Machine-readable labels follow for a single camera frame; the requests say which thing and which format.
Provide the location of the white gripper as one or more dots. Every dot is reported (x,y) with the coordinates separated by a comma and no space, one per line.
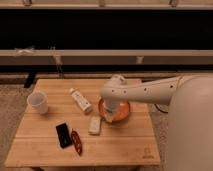
(111,107)

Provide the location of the orange ceramic bowl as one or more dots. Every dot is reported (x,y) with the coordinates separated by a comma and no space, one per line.
(120,114)

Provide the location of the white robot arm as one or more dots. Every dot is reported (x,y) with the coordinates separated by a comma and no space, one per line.
(189,99)

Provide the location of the white rectangular bar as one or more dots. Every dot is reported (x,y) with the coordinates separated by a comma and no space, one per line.
(95,125)

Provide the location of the dark red oval object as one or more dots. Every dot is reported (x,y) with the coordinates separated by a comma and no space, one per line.
(76,141)

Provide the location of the black smartphone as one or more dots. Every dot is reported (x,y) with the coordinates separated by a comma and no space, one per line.
(63,135)

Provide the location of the white plastic cup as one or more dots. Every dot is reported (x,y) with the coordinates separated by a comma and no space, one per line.
(38,101)

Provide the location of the black table leg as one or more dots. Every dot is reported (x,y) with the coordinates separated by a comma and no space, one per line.
(30,79)

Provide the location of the grey metal rail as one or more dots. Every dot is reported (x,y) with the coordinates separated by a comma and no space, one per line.
(101,57)

